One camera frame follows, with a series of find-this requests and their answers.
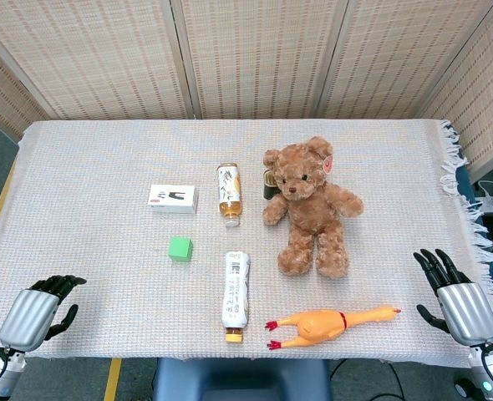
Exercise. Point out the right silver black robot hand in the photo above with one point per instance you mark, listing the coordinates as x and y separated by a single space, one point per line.
464 309

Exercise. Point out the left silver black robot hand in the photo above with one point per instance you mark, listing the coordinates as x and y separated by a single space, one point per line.
28 313

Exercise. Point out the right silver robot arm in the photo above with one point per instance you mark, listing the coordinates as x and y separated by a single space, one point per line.
492 367

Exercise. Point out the brown teddy bear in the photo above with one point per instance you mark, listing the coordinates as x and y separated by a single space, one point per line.
311 204

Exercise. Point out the white metal stand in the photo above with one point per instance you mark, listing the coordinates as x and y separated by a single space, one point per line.
492 196

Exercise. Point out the white woven tablecloth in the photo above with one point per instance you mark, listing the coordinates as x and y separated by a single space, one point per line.
104 188

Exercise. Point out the yellow rubber chicken toy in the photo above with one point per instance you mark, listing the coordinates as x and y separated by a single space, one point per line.
317 328

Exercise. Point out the green cube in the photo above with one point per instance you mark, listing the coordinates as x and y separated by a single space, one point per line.
180 249

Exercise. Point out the white cardboard box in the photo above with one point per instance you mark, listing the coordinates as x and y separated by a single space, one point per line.
173 199

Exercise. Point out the white label drink bottle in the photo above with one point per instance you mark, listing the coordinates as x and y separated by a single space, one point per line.
235 292

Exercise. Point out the dark green gold can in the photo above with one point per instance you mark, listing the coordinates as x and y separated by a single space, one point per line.
268 186

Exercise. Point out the amber tea bottle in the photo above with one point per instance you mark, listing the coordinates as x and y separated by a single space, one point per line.
229 192

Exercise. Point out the beige folding screen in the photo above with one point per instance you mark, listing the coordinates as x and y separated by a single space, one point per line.
246 54

